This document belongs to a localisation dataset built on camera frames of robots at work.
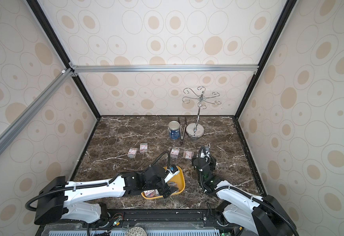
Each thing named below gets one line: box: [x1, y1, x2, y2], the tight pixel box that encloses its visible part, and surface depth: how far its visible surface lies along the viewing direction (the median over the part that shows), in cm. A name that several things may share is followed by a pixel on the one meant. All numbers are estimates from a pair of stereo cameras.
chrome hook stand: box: [181, 86, 222, 139], surface depth 92 cm
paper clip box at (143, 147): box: [139, 142, 148, 153], surface depth 101 cm
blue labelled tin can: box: [168, 120, 181, 141], surface depth 102 cm
